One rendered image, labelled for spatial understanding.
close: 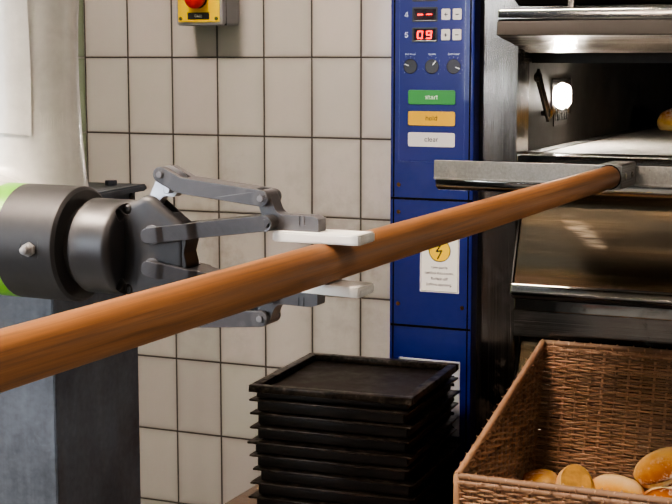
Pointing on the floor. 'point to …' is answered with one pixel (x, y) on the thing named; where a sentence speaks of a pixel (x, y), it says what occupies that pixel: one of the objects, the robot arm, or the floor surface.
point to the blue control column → (445, 314)
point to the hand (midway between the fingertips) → (324, 261)
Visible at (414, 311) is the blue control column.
